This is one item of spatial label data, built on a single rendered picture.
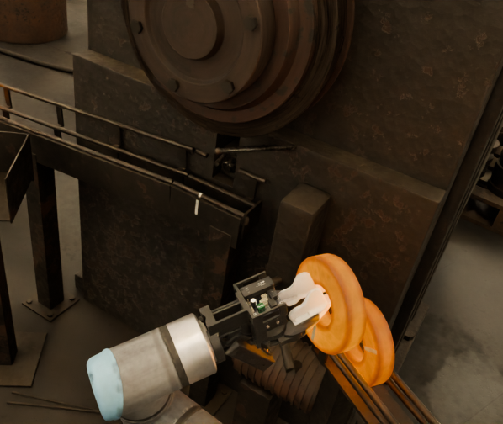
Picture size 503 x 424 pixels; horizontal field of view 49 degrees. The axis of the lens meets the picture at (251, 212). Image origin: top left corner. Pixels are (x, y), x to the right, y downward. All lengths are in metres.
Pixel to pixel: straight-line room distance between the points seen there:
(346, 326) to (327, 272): 0.08
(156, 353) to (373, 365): 0.38
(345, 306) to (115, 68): 0.88
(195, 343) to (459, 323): 1.59
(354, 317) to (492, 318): 1.55
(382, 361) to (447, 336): 1.23
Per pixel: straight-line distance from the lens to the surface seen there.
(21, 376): 1.81
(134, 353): 0.78
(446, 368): 2.07
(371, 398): 0.97
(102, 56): 1.51
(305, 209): 1.12
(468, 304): 2.35
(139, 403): 0.80
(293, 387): 1.19
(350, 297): 0.82
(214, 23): 0.97
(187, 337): 0.77
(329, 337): 0.87
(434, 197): 1.14
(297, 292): 0.85
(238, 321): 0.78
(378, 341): 0.95
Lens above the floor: 1.42
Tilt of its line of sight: 35 degrees down
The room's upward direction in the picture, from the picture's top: 10 degrees clockwise
